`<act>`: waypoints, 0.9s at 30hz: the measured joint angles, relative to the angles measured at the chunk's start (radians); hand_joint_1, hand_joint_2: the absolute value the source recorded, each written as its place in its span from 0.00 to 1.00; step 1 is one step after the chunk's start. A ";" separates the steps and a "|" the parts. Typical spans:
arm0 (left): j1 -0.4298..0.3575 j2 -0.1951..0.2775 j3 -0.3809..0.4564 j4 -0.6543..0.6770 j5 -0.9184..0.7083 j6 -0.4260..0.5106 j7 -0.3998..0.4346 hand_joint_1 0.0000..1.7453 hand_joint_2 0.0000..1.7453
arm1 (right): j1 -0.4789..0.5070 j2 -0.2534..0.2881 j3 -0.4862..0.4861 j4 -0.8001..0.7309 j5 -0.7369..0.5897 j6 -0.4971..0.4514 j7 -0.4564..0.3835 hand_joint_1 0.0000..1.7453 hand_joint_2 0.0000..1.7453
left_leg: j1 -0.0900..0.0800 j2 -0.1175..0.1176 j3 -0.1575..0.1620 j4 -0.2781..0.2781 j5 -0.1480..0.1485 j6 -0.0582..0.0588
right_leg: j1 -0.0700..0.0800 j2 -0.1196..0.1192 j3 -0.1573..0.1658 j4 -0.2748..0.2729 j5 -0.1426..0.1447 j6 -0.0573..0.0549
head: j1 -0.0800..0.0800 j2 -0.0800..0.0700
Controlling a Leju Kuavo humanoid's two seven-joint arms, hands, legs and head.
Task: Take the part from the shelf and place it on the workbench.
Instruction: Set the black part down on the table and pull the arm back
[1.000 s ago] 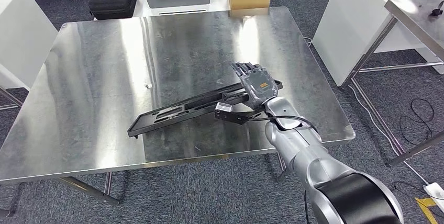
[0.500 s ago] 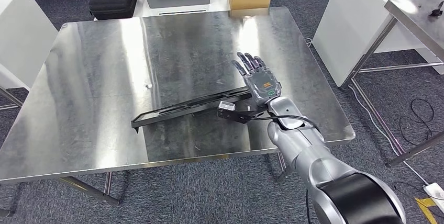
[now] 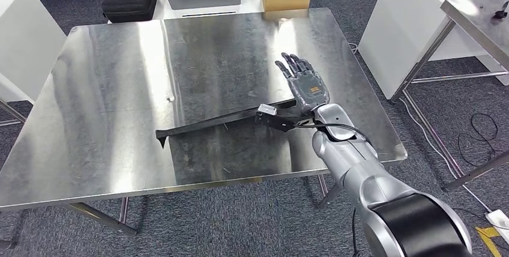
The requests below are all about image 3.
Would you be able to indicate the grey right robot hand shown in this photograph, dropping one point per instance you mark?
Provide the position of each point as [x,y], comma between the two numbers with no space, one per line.
[308,88]

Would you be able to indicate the black plastic panel part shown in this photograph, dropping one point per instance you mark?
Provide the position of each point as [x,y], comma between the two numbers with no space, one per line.
[206,122]

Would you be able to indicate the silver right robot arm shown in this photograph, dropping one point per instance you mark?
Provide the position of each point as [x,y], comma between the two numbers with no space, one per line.
[358,167]

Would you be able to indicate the steel workbench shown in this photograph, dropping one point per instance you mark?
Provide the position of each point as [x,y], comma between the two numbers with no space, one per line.
[99,108]

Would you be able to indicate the white partition panel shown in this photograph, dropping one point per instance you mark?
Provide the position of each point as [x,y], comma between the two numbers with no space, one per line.
[28,40]
[397,28]

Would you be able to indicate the steel table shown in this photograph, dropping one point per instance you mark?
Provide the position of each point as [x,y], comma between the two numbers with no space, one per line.
[14,111]
[477,20]

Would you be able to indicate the black zip case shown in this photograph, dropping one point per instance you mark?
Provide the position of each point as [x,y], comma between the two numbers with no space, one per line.
[127,4]

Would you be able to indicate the white power strip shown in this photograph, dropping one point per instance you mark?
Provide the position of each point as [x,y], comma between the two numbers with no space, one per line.
[499,223]

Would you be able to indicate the yellow floor tape outline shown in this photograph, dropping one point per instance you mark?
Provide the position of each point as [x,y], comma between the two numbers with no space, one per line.
[489,243]

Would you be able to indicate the black camera bracket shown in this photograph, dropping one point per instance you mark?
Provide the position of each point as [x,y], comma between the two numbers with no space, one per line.
[282,122]

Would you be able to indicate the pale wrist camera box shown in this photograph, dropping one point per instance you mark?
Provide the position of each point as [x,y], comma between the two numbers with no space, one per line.
[267,110]

